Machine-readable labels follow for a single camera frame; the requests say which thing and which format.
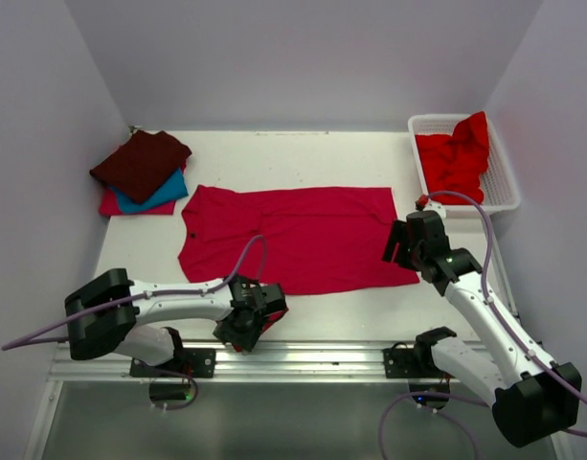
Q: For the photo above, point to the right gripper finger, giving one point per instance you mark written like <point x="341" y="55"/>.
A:
<point x="397" y="246"/>
<point x="407" y="253"/>

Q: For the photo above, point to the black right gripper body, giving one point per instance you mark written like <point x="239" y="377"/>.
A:
<point x="418" y="256"/>

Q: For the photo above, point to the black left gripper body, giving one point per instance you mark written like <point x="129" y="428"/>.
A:
<point x="244" y="334"/>

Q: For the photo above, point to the crimson t-shirt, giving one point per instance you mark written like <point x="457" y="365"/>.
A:
<point x="311" y="241"/>

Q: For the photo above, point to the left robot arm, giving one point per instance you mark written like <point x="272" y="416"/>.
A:
<point x="116" y="315"/>

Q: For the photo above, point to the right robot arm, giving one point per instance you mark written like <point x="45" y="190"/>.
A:
<point x="529" y="394"/>

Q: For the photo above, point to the bright red t-shirt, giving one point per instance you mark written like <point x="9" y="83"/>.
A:
<point x="455" y="162"/>

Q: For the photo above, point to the white plastic basket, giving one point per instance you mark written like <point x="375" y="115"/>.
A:
<point x="497" y="183"/>

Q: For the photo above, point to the blue folded t-shirt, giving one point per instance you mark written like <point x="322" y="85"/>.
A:
<point x="172" y="189"/>

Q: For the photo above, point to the pink folded t-shirt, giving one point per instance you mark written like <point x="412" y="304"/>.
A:
<point x="109" y="207"/>

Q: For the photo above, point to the dark maroon folded t-shirt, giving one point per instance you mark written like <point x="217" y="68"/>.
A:
<point x="140" y="166"/>

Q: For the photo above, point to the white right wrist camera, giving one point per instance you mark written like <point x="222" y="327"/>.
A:
<point x="425" y="203"/>

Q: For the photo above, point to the aluminium mounting rail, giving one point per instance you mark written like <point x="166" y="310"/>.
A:
<point x="329" y="338"/>

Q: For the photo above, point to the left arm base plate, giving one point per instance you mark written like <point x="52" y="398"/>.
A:
<point x="197" y="363"/>

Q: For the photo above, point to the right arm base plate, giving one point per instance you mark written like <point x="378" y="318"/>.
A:
<point x="403" y="361"/>

